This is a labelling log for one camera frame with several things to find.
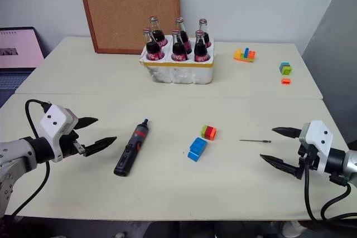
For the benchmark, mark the thin metal screwdriver bit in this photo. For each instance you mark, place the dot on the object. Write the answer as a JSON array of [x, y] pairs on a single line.
[[256, 140]]

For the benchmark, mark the small orange toy brick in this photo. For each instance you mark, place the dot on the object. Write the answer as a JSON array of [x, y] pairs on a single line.
[[285, 81]]

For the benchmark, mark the green red orange brick stack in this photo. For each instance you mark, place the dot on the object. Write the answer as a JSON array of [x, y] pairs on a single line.
[[208, 132]]

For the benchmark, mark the blue green yellow brick stack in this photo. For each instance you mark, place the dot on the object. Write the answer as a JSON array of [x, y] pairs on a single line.
[[285, 68]]

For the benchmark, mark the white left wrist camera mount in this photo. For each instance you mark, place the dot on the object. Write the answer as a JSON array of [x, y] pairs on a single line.
[[57, 119]]

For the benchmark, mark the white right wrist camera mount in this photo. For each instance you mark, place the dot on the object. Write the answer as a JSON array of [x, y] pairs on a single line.
[[318, 137]]

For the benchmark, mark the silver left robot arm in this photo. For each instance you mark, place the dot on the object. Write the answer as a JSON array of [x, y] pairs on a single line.
[[16, 151]]

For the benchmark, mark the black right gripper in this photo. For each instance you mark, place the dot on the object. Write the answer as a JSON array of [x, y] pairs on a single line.
[[308, 155]]

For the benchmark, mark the blue toy brick block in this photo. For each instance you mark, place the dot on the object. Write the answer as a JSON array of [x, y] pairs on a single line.
[[196, 150]]

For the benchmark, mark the wood framed cork board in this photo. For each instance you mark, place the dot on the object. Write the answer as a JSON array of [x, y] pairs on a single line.
[[122, 9]]

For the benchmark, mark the black red electric screwdriver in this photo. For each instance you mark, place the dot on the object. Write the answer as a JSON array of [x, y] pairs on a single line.
[[131, 148]]

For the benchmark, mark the multicolour toy brick cluster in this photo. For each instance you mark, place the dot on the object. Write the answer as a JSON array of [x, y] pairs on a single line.
[[245, 55]]

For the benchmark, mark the laptop with pink screen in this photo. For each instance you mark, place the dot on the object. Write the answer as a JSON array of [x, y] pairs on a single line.
[[16, 51]]

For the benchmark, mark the dark grey partition panel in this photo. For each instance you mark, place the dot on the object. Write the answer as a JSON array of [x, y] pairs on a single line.
[[334, 54]]

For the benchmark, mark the white foam bottle holder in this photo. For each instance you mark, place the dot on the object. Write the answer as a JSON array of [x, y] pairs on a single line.
[[178, 70]]

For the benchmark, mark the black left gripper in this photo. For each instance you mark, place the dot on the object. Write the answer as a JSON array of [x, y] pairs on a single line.
[[69, 144]]

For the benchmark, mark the glass cola bottle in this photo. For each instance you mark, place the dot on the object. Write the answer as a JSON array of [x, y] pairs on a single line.
[[178, 51], [159, 36], [206, 30], [200, 52], [184, 37], [152, 49]]

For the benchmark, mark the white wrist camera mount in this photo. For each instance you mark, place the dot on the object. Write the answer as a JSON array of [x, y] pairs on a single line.
[[57, 119], [318, 137]]

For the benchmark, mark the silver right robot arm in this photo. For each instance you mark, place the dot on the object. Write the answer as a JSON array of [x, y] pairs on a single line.
[[344, 162]]

